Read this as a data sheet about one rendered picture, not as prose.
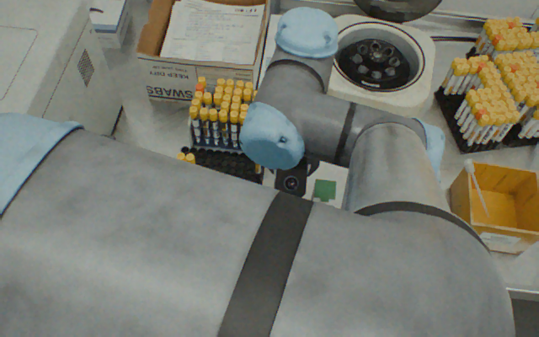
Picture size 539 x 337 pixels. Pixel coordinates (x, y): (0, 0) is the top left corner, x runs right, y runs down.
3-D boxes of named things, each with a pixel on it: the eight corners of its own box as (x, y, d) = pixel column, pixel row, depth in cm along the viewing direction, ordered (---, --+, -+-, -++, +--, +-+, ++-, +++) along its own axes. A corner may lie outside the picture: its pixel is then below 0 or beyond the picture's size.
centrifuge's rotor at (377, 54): (329, 93, 102) (333, 71, 96) (344, 44, 110) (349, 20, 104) (401, 111, 100) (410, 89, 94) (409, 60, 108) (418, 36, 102)
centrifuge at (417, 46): (298, 136, 103) (303, 99, 92) (328, 41, 118) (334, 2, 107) (408, 163, 100) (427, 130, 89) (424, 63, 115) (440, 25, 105)
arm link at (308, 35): (264, 40, 54) (286, -7, 59) (263, 101, 64) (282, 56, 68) (331, 57, 53) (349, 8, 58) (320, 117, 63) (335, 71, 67)
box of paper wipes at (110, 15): (29, 44, 114) (7, 2, 104) (44, 11, 120) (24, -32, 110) (121, 48, 114) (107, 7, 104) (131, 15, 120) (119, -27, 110)
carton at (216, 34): (146, 101, 106) (130, 52, 93) (175, 13, 121) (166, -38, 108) (255, 114, 105) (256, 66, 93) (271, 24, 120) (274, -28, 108)
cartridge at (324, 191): (309, 216, 93) (313, 200, 87) (312, 194, 95) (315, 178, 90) (330, 218, 93) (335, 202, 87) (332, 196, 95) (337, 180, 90)
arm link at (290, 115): (335, 153, 49) (359, 77, 54) (232, 123, 50) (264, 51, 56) (324, 189, 55) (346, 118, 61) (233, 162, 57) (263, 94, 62)
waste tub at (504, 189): (450, 245, 91) (471, 223, 82) (448, 184, 98) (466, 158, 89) (520, 257, 90) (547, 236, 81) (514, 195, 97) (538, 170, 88)
